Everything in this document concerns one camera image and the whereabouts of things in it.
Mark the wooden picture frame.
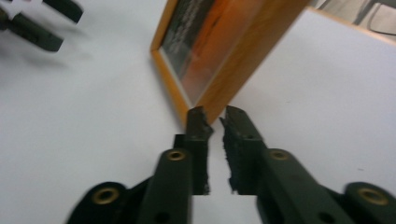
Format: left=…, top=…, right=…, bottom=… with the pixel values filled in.
left=149, top=0, right=312, bottom=127

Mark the dark cable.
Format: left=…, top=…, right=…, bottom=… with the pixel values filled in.
left=369, top=3, right=396, bottom=36

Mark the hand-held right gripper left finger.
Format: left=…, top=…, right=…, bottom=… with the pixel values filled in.
left=173, top=105, right=215, bottom=196

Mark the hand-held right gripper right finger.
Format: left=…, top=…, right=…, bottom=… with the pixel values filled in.
left=219, top=105, right=269, bottom=196

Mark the grey metal stand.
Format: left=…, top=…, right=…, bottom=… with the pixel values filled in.
left=352, top=0, right=396, bottom=26

